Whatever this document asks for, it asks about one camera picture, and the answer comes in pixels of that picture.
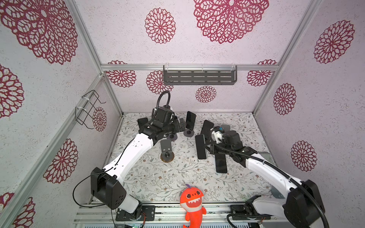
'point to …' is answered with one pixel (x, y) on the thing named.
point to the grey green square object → (267, 156)
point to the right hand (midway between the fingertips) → (204, 144)
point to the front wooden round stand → (167, 155)
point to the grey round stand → (172, 137)
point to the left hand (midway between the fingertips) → (180, 125)
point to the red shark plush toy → (190, 200)
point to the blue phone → (221, 163)
